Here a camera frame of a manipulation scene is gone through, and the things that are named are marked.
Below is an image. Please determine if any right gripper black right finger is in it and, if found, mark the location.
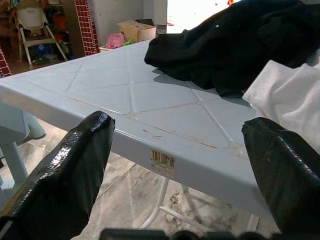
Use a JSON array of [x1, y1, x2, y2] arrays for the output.
[[241, 116, 320, 237]]

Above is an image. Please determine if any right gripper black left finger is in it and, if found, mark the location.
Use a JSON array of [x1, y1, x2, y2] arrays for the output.
[[0, 110, 116, 240]]

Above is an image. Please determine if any black garment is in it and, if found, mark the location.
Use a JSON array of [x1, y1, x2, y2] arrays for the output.
[[144, 0, 320, 97]]

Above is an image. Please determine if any white crumpled cloth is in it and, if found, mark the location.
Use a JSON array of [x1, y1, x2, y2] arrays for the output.
[[242, 59, 320, 153]]

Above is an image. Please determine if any barcode sticker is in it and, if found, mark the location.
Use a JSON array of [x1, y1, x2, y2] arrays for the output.
[[149, 148, 176, 175]]

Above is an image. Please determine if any light blue folding table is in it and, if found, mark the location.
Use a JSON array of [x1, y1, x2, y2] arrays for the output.
[[0, 39, 320, 230]]

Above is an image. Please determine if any red brick pillar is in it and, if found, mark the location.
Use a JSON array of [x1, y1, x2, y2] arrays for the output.
[[0, 47, 13, 78], [74, 0, 98, 56]]

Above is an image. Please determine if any pink bag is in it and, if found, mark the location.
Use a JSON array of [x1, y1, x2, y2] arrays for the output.
[[104, 33, 125, 50]]

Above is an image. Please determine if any white high chair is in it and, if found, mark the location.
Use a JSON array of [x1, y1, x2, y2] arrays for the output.
[[14, 7, 69, 69]]

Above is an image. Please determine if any cardboard box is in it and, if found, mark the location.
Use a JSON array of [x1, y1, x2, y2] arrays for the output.
[[117, 19, 157, 43]]

